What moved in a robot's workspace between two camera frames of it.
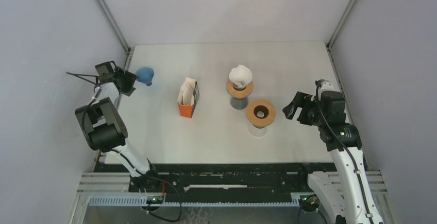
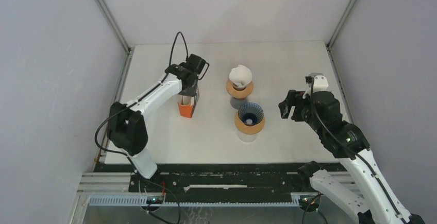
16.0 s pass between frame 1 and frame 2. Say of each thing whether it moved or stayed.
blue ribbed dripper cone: moved
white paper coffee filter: stayed
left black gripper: moved
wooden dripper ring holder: stayed
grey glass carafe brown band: stayed
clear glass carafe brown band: moved
